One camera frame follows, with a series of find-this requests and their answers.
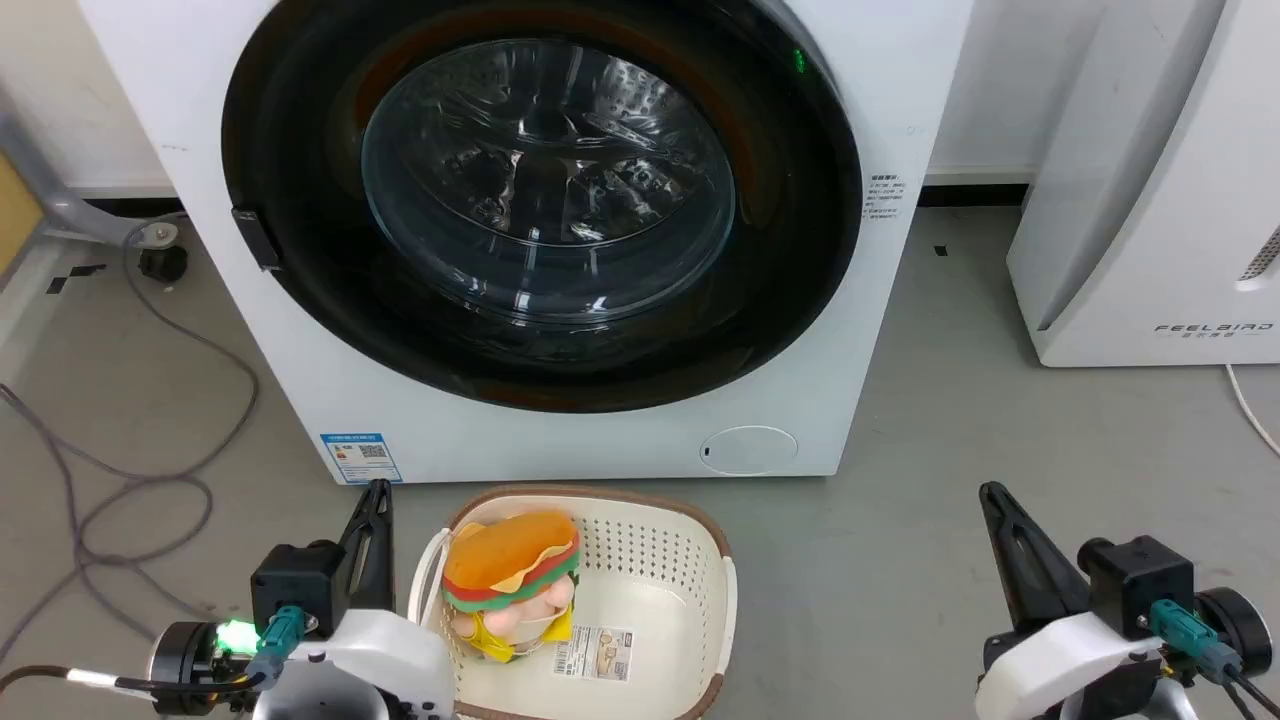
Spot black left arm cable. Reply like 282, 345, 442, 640
0, 604, 305, 705

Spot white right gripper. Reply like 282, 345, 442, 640
974, 482, 1166, 720

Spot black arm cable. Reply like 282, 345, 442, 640
0, 604, 305, 705
1148, 599, 1280, 720

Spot round white filter cover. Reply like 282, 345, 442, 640
699, 425, 799, 476

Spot white barcode label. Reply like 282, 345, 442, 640
553, 625, 635, 684

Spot cream plastic laundry basket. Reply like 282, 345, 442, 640
408, 484, 739, 720

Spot yellow wooden panel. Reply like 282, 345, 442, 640
0, 153, 46, 278

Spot black caster wheel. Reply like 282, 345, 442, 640
138, 222, 189, 283

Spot round black glass washer door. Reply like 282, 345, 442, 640
221, 0, 863, 414

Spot steel washer drum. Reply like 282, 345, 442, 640
361, 39, 737, 327

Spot white front-load washing machine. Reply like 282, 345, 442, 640
78, 0, 976, 486

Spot white floor cable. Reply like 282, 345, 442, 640
1226, 364, 1280, 457

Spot blue energy label sticker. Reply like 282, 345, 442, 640
320, 432, 404, 486

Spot white text sticker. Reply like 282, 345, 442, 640
866, 172, 908, 224

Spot grey floor cable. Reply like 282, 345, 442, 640
0, 215, 261, 666

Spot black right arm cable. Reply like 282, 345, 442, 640
1148, 599, 1280, 720

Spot hamburger plush doll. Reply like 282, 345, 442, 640
441, 511, 582, 664

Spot white Feelbird appliance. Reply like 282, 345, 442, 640
1006, 0, 1280, 368

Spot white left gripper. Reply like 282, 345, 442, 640
252, 479, 457, 720

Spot grey metal frame leg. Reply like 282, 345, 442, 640
0, 105, 181, 249

